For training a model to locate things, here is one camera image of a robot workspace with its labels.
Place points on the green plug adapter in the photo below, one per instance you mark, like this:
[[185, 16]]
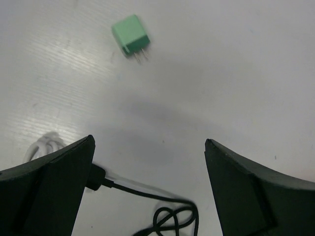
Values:
[[131, 37]]

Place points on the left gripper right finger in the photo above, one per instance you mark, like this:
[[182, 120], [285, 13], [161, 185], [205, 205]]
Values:
[[253, 200]]

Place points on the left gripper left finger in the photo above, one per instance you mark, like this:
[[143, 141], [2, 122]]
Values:
[[42, 197]]

